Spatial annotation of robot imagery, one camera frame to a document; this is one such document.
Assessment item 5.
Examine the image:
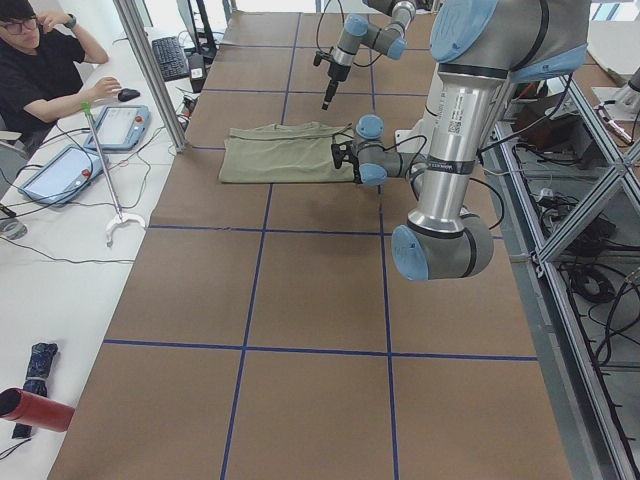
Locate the black keyboard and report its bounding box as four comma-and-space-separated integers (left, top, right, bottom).
151, 36, 189, 81

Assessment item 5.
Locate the white pedestal column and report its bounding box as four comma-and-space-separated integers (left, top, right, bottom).
394, 0, 474, 178

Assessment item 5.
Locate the red cylinder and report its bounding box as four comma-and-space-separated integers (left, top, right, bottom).
1, 388, 75, 432

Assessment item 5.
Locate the black computer mouse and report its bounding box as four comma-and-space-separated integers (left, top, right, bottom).
117, 88, 140, 102

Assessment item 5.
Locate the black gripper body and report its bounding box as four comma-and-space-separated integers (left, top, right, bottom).
327, 62, 349, 93
348, 154, 361, 181

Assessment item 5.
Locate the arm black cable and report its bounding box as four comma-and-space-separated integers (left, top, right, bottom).
379, 132, 506, 231
316, 0, 384, 69

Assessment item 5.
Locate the black power adapter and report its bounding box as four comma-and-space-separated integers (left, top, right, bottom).
187, 53, 207, 93

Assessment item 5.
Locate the near teach pendant tablet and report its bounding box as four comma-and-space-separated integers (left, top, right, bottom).
18, 145, 102, 206

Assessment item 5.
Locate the aluminium frame post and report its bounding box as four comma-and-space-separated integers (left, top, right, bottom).
113, 0, 187, 153

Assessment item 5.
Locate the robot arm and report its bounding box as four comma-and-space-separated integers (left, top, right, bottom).
350, 1, 590, 281
313, 1, 418, 110

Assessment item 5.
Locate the folded dark blue umbrella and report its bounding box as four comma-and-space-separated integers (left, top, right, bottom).
12, 342, 58, 439

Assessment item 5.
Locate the green long-sleeve shirt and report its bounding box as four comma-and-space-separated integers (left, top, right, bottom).
219, 122, 355, 184

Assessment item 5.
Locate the person in black shirt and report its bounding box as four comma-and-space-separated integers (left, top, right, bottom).
1, 0, 122, 153

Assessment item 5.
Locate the white reacher grabber stick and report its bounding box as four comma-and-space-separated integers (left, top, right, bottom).
81, 101, 146, 248

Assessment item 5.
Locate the aluminium frame rack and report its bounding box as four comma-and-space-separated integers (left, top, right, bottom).
481, 56, 639, 479

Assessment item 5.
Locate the grey tape roll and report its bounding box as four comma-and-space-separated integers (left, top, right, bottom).
0, 218, 28, 240

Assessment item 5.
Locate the far teach pendant tablet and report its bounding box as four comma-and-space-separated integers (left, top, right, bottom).
85, 105, 150, 153

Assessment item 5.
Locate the teach pendant tablet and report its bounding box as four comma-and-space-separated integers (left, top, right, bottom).
85, 105, 150, 153
18, 145, 102, 206

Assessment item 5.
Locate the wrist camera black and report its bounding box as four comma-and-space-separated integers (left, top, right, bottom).
313, 49, 334, 67
330, 136, 353, 169

